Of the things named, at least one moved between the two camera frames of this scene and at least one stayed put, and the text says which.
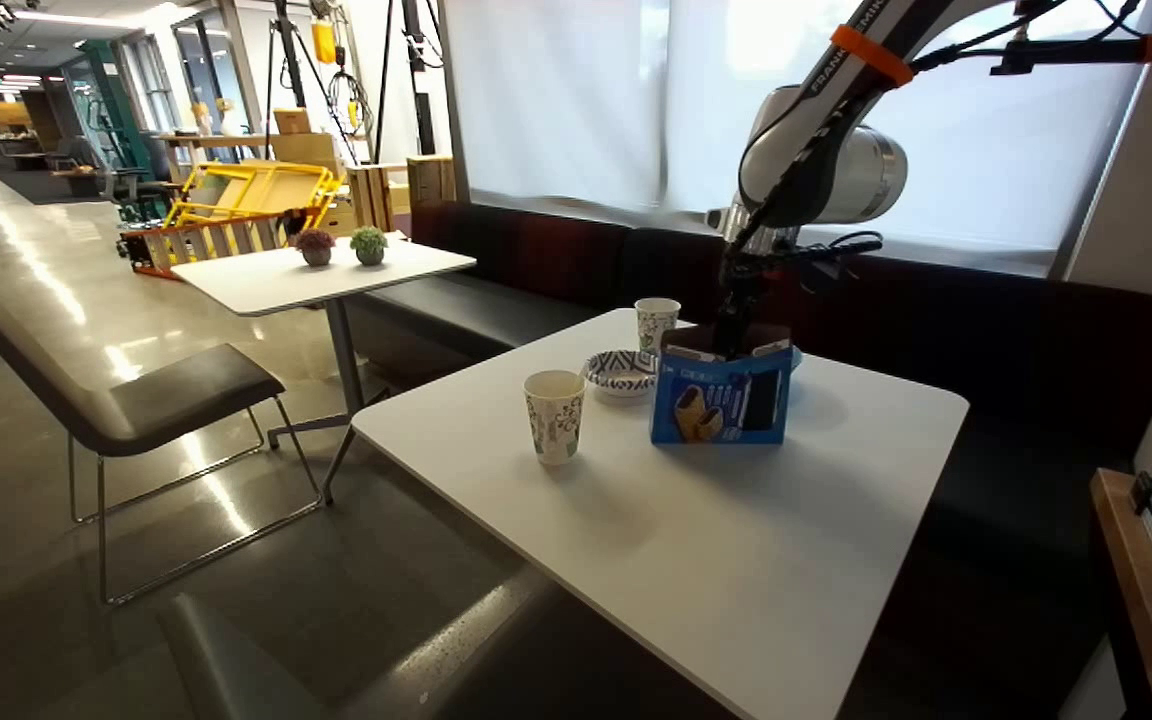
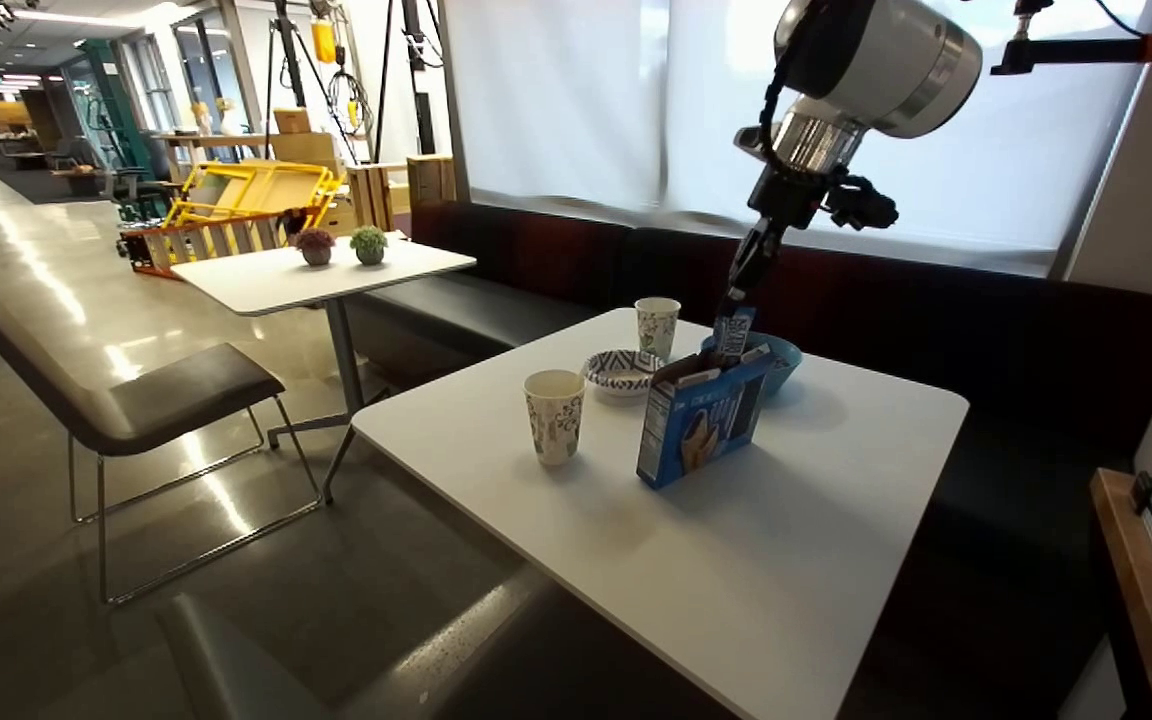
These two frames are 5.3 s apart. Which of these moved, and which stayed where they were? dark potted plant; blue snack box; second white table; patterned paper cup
Moved: blue snack box
Stayed: second white table; dark potted plant; patterned paper cup
